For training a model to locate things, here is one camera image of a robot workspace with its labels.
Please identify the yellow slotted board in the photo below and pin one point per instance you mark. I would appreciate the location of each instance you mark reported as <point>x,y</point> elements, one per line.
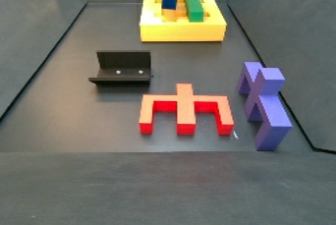
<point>154,30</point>

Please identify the green rectangular block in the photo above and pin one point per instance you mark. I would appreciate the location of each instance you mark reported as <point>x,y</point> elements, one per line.
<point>194,10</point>

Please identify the purple cross-shaped block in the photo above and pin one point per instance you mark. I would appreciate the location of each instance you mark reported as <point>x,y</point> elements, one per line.
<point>260,84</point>

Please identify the red trident-shaped block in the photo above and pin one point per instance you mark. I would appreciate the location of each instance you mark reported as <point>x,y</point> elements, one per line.
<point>185,104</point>

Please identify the black angle bracket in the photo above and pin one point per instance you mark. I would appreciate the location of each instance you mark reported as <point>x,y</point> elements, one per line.
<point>122,67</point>

